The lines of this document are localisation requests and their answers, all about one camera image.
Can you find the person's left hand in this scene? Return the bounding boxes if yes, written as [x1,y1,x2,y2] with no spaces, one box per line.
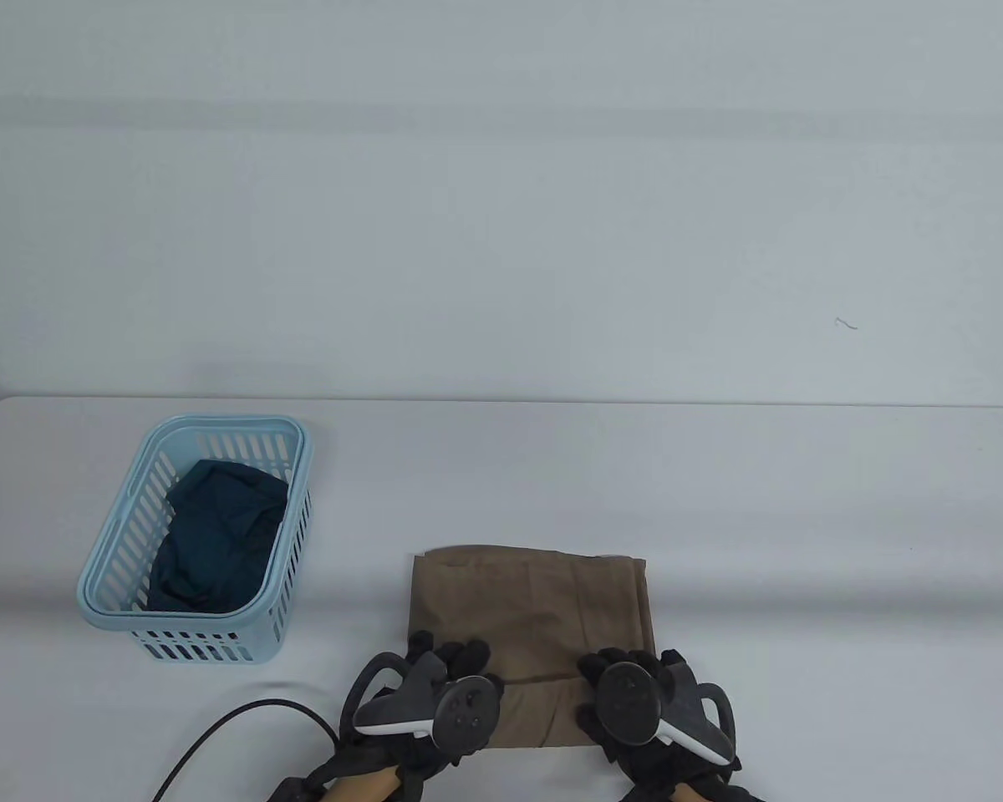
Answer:
[333,630,504,784]

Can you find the person's right hand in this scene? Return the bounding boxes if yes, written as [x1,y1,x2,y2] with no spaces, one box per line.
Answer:
[574,647,746,802]

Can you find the brown shorts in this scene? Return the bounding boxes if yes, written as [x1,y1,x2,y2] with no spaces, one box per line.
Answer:
[407,544,659,749]

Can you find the dark teal shorts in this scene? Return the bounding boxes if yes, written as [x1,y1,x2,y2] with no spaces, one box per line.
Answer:
[147,458,291,614]

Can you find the person's left forearm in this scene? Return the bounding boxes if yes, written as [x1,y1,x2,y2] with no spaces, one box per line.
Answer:
[316,764,404,802]

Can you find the left white black controller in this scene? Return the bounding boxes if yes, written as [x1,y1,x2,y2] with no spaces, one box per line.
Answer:
[339,652,505,754]

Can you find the white black controller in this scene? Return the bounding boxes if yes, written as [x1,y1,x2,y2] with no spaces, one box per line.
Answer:
[594,659,737,767]
[339,652,505,754]

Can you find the right white black controller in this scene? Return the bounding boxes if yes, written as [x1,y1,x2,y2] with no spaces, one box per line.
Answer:
[594,659,737,767]

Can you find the light blue plastic basket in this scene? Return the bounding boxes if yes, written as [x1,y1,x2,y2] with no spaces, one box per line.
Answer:
[76,415,314,667]

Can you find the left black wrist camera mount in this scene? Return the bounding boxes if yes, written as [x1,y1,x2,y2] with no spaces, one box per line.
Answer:
[267,773,328,802]

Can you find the black cable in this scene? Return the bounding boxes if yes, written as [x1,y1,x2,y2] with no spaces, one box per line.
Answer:
[151,699,341,802]

